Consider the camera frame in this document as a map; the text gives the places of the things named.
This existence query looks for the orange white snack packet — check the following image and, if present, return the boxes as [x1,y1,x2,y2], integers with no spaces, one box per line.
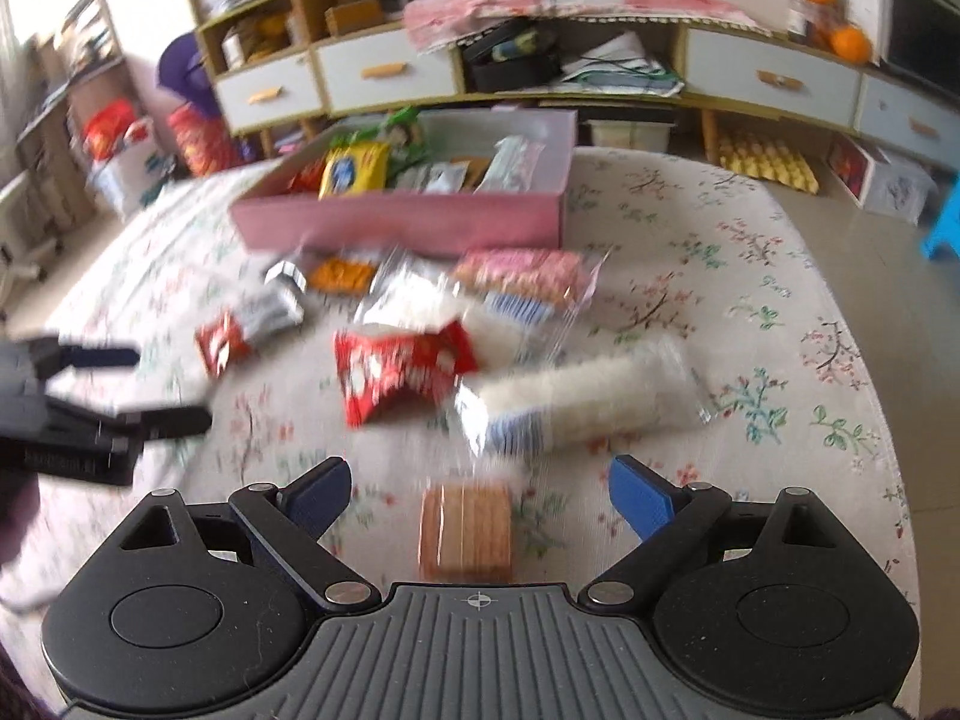
[194,284,304,379]

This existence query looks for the brown cracker stack pack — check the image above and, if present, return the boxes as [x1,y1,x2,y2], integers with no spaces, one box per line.
[418,483,512,583]

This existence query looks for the small red candy packet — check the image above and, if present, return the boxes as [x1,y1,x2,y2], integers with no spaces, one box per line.
[334,320,480,427]

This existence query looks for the white rice cracker pack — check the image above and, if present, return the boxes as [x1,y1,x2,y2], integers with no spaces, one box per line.
[452,335,715,460]
[355,253,580,369]

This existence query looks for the orange yellow snack packet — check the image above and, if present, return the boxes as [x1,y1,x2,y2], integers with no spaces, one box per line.
[306,257,379,296]

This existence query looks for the pink round cookie pack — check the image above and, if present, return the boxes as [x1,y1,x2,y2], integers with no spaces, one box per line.
[452,249,608,309]

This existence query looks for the red snack bag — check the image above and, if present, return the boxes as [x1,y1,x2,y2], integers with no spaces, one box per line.
[288,158,325,193]

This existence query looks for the yellow chip bag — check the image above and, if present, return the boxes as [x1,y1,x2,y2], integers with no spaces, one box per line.
[319,142,391,199]

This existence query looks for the white monkey biscuit pack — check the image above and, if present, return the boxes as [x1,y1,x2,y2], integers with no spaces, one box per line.
[394,161,464,193]

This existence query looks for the green snack bag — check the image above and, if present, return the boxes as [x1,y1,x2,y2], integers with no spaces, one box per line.
[331,107,428,172]

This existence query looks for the gold wafer pack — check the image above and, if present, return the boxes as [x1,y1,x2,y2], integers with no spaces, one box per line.
[452,156,491,192]

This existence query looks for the silver long cracker pack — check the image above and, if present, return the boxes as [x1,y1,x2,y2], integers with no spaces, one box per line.
[477,135,545,193]

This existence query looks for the blue white snack packet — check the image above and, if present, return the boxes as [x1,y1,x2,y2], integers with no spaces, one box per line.
[263,260,308,293]

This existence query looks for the floral tablecloth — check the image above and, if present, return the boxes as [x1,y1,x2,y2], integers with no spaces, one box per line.
[0,145,921,714]

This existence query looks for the red lantern bag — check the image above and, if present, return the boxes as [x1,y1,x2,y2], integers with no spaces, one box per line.
[166,103,242,177]

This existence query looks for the wooden TV cabinet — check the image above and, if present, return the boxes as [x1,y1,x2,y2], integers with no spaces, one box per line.
[189,0,958,169]

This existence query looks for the yellow egg tray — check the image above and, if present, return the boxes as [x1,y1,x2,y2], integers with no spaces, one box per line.
[718,130,820,195]

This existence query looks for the pink cardboard box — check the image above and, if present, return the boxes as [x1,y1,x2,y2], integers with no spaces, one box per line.
[229,109,578,257]

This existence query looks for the blue plastic stool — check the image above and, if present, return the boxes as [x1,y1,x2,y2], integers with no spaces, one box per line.
[921,179,960,260]

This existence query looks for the pink floral cloth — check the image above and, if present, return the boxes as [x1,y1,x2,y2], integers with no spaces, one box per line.
[402,0,771,52]

